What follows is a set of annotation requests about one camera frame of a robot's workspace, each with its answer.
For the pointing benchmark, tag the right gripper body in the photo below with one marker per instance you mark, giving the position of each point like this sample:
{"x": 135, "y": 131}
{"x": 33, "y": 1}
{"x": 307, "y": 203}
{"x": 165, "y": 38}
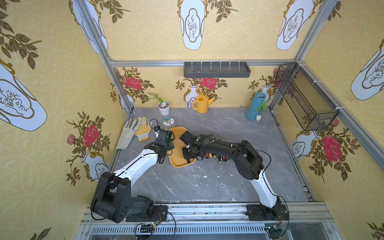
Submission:
{"x": 189, "y": 143}

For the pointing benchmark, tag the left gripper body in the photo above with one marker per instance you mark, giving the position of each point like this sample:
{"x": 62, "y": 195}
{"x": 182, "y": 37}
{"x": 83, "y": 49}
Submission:
{"x": 165, "y": 138}

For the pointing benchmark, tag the yellow storage box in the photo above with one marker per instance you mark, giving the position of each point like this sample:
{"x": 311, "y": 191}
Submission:
{"x": 176, "y": 155}

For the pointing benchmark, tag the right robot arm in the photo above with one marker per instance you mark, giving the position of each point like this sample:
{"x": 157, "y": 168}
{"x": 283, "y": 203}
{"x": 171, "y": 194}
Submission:
{"x": 248, "y": 162}

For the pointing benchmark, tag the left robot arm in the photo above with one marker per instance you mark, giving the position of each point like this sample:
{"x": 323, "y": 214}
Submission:
{"x": 112, "y": 199}

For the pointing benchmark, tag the sunflower seed jar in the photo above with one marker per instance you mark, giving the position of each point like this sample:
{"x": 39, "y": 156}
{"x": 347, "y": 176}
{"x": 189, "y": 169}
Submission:
{"x": 168, "y": 122}

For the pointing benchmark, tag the yellow dotted work glove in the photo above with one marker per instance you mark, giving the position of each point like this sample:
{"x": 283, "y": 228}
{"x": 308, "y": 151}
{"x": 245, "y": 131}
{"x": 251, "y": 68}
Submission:
{"x": 144, "y": 129}

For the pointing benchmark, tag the white flower pot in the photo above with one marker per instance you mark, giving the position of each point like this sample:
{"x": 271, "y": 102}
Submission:
{"x": 164, "y": 108}

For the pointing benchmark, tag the long white leather glove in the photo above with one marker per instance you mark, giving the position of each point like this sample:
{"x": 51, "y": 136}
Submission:
{"x": 128, "y": 131}

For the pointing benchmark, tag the yellow watering can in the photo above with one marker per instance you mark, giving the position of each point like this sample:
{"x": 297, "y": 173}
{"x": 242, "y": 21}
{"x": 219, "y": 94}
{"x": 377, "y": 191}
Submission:
{"x": 202, "y": 103}

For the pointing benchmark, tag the teal vase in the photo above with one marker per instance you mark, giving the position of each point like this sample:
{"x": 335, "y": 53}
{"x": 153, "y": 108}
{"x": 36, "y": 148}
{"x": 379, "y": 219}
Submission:
{"x": 258, "y": 104}

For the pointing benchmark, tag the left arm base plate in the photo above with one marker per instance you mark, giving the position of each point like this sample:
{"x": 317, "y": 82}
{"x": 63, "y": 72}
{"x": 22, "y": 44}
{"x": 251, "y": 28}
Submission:
{"x": 157, "y": 212}

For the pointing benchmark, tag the grey wall shelf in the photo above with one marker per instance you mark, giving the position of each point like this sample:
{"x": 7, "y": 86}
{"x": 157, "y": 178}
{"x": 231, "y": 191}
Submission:
{"x": 216, "y": 69}

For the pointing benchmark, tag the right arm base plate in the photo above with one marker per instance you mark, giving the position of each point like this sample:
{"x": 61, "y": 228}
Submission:
{"x": 262, "y": 213}

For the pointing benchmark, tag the black wire basket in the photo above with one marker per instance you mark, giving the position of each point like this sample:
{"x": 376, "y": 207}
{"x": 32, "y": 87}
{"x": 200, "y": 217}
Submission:
{"x": 309, "y": 104}

